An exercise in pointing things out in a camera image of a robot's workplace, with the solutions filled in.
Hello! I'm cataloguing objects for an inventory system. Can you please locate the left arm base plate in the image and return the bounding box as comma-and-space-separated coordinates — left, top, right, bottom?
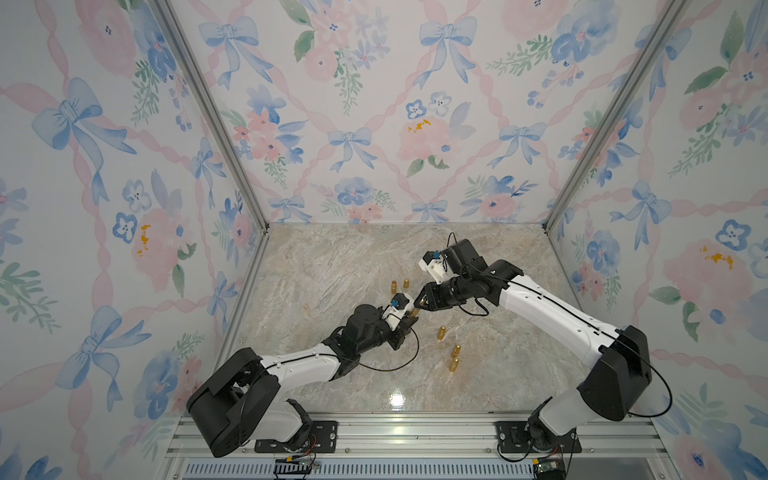
254, 420, 339, 455

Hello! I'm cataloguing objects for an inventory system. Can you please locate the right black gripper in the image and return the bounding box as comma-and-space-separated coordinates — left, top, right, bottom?
410, 274, 471, 310

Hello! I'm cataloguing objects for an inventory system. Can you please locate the right aluminium corner post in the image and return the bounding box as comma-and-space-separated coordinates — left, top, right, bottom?
543, 0, 690, 235

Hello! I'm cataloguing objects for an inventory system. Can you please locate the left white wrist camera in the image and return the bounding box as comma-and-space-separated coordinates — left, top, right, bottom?
381, 292, 414, 331

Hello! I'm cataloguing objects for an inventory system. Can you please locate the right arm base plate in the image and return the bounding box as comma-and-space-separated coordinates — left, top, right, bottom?
496, 420, 583, 455

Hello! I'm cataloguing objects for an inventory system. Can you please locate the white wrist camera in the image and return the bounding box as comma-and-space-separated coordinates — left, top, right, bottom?
418, 250, 450, 284
381, 292, 414, 331

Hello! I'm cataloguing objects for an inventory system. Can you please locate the green circuit board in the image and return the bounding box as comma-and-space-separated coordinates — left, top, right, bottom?
532, 459, 567, 480

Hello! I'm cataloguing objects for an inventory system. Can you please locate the aluminium corner post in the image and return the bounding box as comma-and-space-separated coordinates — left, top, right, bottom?
543, 0, 690, 235
146, 0, 269, 232

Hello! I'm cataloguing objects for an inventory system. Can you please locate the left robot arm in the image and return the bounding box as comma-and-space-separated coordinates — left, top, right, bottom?
186, 295, 419, 458

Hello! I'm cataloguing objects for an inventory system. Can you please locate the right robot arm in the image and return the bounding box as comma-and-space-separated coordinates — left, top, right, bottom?
415, 239, 660, 451

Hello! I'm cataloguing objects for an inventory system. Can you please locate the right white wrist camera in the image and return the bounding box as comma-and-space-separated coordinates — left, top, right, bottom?
418, 250, 450, 284

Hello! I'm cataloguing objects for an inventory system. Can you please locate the left aluminium corner post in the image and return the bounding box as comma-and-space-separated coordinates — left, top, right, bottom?
146, 0, 269, 232

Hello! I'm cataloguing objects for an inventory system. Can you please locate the aluminium front rail frame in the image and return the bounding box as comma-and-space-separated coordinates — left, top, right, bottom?
156, 412, 681, 479

